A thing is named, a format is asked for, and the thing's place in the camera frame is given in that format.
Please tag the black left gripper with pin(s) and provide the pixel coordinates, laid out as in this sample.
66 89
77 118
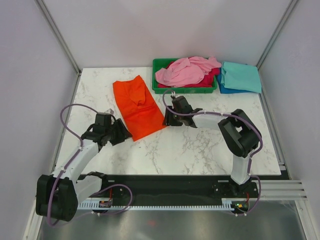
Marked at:
123 133

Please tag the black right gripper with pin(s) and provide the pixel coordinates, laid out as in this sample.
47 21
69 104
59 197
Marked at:
168 120

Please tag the orange t shirt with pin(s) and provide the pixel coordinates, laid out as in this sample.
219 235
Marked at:
138 108

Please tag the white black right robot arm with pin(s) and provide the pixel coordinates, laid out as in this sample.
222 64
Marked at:
241 136

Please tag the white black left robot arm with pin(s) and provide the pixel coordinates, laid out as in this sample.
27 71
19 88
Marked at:
59 194

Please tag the pink t shirt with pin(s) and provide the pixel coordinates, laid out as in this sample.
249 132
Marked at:
206 64

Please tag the green plastic bin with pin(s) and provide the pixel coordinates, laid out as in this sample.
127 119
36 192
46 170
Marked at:
158 63

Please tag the blue folded t shirt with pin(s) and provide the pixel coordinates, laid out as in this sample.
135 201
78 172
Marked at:
224 90

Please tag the teal folded t shirt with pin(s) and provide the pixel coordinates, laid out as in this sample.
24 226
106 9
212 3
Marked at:
242 77

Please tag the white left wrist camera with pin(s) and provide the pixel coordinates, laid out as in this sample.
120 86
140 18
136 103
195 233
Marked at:
109 111

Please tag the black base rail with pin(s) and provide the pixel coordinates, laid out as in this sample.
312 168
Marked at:
175 189

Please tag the white slotted cable duct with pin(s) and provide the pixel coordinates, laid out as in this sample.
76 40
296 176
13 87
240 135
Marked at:
104 204

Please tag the left aluminium frame post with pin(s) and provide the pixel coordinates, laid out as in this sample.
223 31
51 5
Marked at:
58 35

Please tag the aluminium frame post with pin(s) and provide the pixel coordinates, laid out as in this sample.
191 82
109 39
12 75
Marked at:
58 35
277 31

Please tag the right aluminium frame post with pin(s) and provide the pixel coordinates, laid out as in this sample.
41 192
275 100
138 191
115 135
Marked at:
277 31

